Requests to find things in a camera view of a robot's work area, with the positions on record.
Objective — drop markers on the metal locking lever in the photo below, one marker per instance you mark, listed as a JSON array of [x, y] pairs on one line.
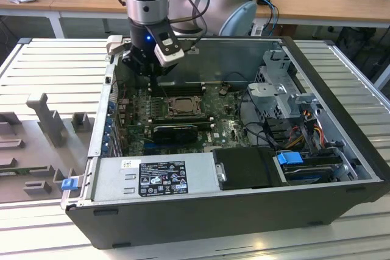
[[182, 96], [168, 98]]

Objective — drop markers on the black RAM slot bank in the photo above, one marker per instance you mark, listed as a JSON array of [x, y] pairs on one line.
[[182, 89], [182, 121]]

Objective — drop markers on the grey case latch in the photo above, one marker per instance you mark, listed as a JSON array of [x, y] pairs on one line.
[[114, 44]]

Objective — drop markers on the black graphics card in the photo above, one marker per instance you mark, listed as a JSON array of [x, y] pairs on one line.
[[173, 134]]

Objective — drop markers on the white labelled box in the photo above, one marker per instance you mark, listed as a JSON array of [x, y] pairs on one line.
[[257, 29]]

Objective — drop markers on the green motherboard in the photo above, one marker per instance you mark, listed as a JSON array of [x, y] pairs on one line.
[[225, 126]]

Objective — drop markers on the grey metal drive cage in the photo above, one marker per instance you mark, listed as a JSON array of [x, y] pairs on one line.
[[268, 95]]

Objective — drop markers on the grey power supply unit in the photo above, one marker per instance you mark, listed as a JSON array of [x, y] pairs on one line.
[[112, 177]]

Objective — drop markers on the grey parts rack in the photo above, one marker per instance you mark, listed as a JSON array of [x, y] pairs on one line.
[[36, 150]]

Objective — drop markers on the blue case latch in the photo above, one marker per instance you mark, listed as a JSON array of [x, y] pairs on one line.
[[68, 184]]

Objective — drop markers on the black plastic shroud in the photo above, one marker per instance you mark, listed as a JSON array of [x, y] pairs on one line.
[[246, 168]]

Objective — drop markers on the blue disk carrier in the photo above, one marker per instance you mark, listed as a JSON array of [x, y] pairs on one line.
[[289, 158]]

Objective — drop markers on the black PC case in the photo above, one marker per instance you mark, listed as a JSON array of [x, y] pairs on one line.
[[213, 223]]

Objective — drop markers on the hard disk drive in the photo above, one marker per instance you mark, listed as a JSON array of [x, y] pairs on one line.
[[307, 174]]

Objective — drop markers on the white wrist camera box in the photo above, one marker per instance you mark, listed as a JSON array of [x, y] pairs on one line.
[[170, 54]]

